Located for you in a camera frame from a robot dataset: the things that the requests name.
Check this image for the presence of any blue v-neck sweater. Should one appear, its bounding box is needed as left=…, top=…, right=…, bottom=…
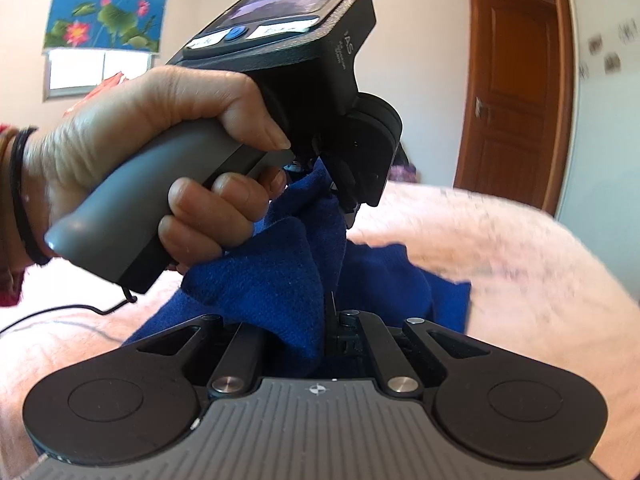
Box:
left=128, top=162, right=471, bottom=377

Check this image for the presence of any person's left hand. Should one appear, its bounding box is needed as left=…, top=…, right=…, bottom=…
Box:
left=23, top=66, right=290, bottom=273

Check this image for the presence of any pink bedspread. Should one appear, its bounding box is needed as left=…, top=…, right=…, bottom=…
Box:
left=1, top=183, right=639, bottom=479

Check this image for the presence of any lotus print window blind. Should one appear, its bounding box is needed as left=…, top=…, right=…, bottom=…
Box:
left=43, top=0, right=166, bottom=54

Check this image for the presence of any orange plastic bag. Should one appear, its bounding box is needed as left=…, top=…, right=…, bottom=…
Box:
left=63, top=72, right=128, bottom=117

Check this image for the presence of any brown wooden door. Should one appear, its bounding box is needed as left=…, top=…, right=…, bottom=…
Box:
left=454, top=0, right=575, bottom=214

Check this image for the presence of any frosted glass wardrobe door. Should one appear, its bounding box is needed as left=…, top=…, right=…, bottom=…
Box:
left=556, top=0, right=639, bottom=298

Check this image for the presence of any black cable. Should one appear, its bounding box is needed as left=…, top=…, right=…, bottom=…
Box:
left=0, top=284, right=139, bottom=336

